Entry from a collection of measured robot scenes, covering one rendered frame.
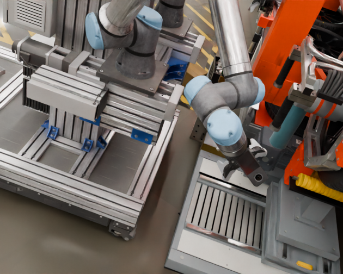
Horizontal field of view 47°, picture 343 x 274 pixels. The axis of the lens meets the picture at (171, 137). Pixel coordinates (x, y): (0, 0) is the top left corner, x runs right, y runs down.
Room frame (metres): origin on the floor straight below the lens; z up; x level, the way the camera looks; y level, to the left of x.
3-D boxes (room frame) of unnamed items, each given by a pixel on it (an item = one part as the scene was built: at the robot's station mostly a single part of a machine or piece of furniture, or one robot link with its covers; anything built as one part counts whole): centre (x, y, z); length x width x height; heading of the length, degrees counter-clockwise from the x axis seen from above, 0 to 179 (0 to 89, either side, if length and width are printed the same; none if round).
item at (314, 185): (1.34, -0.71, 0.51); 0.29 x 0.06 x 0.06; 88
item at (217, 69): (2.00, -0.16, 0.51); 0.20 x 0.14 x 0.13; 6
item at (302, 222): (1.46, -0.78, 0.32); 0.40 x 0.30 x 0.28; 178
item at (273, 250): (1.42, -0.78, 0.13); 0.50 x 0.36 x 0.10; 178
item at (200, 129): (2.06, -0.16, 0.21); 0.10 x 0.10 x 0.42; 88
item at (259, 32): (3.12, -0.39, 0.30); 0.09 x 0.05 x 0.50; 178
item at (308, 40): (1.57, -0.49, 1.03); 0.19 x 0.18 x 0.11; 88
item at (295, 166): (1.46, -0.65, 0.48); 0.16 x 0.12 x 0.17; 88
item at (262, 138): (1.74, -0.65, 0.26); 0.42 x 0.18 x 0.35; 88
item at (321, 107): (1.47, -0.54, 0.85); 0.21 x 0.14 x 0.14; 88
